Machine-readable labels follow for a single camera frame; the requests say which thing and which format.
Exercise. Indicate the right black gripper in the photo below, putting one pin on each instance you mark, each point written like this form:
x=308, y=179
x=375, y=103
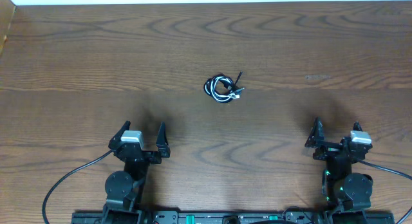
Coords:
x=317, y=136

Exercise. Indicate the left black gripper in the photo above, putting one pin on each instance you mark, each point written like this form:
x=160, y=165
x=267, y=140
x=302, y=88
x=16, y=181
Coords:
x=138, y=154

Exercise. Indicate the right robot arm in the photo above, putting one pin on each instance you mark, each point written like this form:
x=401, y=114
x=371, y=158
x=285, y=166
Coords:
x=348, y=193

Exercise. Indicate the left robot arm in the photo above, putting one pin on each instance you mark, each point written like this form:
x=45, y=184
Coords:
x=125, y=188

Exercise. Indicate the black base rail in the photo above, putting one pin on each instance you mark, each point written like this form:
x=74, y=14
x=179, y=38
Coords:
x=293, y=215

